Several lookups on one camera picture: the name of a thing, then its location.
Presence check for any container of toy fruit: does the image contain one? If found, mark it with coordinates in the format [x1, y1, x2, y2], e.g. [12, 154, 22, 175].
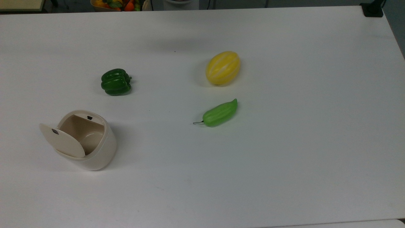
[90, 0, 146, 12]

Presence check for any yellow striped toy melon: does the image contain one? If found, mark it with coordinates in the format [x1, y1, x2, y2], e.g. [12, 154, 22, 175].
[206, 51, 241, 86]

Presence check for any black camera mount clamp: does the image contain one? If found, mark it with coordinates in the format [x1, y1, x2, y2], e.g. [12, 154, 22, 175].
[360, 0, 385, 18]

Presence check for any light green toy chili pepper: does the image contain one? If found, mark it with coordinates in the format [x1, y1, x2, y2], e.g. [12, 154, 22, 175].
[193, 98, 238, 127]

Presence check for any beige wooden desk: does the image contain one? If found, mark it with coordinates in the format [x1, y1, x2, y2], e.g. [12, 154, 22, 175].
[0, 0, 46, 12]

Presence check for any beige hinged bin lid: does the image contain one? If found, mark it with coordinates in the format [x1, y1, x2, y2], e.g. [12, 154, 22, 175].
[39, 123, 86, 158]

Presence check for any beige plastic garbage bin body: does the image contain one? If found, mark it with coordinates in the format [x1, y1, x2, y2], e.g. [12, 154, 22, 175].
[54, 110, 117, 171]

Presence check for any dark green toy bell pepper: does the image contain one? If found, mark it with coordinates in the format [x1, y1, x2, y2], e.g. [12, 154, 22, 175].
[101, 68, 133, 96]

